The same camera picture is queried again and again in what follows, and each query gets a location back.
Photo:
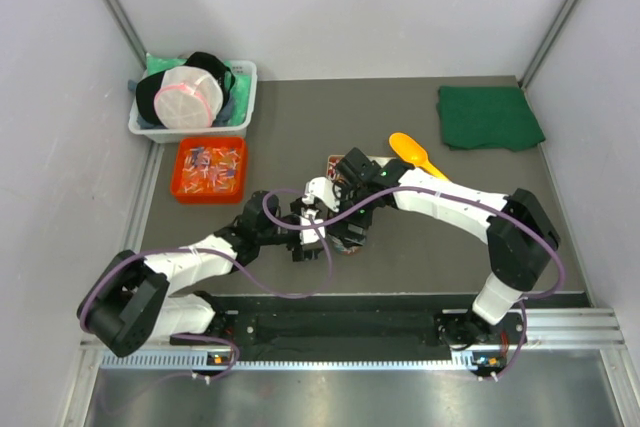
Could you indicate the green patterned cloth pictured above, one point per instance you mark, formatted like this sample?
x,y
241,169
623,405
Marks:
x,y
240,82

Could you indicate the tan candy box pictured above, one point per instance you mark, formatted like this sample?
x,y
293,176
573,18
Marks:
x,y
332,172

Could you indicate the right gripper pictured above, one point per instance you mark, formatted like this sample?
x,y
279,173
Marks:
x,y
340,230

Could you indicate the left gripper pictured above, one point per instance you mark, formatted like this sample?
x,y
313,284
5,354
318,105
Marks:
x,y
306,253

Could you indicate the black cap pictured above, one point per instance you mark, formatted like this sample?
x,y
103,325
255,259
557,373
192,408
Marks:
x,y
150,97

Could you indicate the clear plastic cup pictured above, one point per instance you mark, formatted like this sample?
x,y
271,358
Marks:
x,y
345,248

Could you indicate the white cable duct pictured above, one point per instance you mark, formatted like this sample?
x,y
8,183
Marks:
x,y
208,361

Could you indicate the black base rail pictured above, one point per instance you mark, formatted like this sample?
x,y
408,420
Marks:
x,y
394,327

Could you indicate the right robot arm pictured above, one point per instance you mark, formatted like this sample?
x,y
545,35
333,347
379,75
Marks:
x,y
518,233

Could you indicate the white plastic basket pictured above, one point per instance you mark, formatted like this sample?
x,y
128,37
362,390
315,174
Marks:
x,y
224,72

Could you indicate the yellow plastic scoop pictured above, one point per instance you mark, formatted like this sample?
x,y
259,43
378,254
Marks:
x,y
410,151

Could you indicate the orange candy tray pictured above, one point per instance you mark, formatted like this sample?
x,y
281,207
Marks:
x,y
210,170

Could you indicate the dark green folded cloth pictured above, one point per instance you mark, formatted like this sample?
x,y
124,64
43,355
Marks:
x,y
476,118

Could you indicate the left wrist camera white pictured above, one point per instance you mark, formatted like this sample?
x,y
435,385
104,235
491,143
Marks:
x,y
311,236

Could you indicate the white mesh laundry bag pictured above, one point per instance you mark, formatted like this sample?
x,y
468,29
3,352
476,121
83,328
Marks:
x,y
189,98

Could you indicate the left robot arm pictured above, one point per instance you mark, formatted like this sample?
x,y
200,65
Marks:
x,y
139,296

